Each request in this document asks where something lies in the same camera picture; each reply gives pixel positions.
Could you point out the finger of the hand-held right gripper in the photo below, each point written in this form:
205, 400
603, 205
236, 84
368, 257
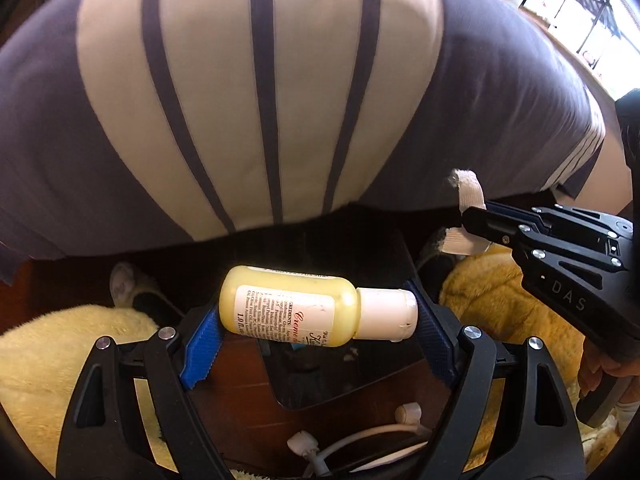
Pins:
575, 219
492, 227

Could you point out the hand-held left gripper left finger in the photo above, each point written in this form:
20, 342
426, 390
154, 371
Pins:
202, 347

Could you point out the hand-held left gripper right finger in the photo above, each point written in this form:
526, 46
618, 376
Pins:
435, 342

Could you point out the yellow lotion bottle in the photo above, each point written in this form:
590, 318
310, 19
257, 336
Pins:
280, 305

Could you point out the person's right hand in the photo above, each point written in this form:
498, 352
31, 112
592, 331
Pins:
590, 367

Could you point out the beige bed sheet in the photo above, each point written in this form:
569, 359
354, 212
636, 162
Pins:
612, 160

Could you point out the grey slipper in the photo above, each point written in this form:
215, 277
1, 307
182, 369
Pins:
125, 285

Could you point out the yellow fluffy rug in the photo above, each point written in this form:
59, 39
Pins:
40, 360

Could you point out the window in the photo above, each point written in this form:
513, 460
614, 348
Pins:
575, 20

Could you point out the blue white striped blanket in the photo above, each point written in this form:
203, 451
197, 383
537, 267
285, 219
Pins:
350, 85

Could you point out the black metal rack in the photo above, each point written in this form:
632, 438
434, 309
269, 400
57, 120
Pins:
585, 5

